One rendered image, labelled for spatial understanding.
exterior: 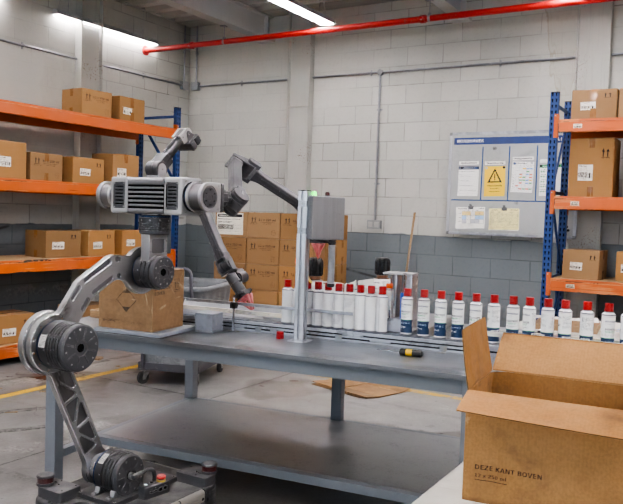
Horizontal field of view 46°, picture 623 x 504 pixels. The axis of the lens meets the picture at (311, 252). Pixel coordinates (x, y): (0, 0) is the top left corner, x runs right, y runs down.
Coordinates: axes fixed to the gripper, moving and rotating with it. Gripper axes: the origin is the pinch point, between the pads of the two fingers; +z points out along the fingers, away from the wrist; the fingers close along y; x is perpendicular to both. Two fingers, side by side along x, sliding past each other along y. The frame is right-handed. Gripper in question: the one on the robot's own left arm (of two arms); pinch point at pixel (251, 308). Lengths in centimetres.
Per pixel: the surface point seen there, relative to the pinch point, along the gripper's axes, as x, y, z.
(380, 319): -52, -2, 41
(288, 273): 112, 312, -73
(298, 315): -25.9, -16.0, 19.5
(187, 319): 29.8, -6.5, -14.5
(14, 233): 298, 233, -261
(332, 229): -60, -9, -3
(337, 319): -34.8, -2.8, 29.7
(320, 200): -65, -15, -15
